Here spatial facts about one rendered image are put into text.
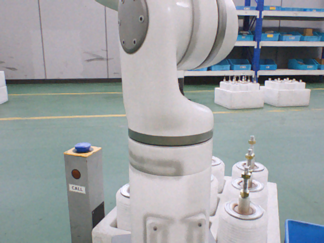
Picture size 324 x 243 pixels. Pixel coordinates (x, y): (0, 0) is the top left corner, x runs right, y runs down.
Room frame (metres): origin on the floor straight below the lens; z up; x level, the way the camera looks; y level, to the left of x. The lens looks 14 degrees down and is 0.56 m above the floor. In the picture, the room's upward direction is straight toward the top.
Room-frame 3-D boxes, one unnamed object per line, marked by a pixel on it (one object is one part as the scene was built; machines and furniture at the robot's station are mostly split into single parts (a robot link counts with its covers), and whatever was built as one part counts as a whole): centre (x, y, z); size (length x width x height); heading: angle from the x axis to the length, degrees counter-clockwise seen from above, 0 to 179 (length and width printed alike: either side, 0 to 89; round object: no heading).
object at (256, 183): (0.62, -0.20, 0.25); 0.08 x 0.08 x 0.01
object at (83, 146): (0.69, 0.20, 0.32); 0.04 x 0.04 x 0.02
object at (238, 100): (3.09, -0.85, 0.09); 0.39 x 0.39 x 0.18; 15
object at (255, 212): (0.51, -0.16, 0.25); 0.08 x 0.08 x 0.01
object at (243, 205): (0.51, -0.16, 0.26); 0.02 x 0.02 x 0.03
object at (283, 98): (3.22, -1.41, 0.09); 0.39 x 0.39 x 0.18; 11
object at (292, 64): (5.75, -2.83, 0.36); 0.50 x 0.38 x 0.21; 7
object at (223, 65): (5.51, -1.06, 0.36); 0.50 x 0.38 x 0.21; 9
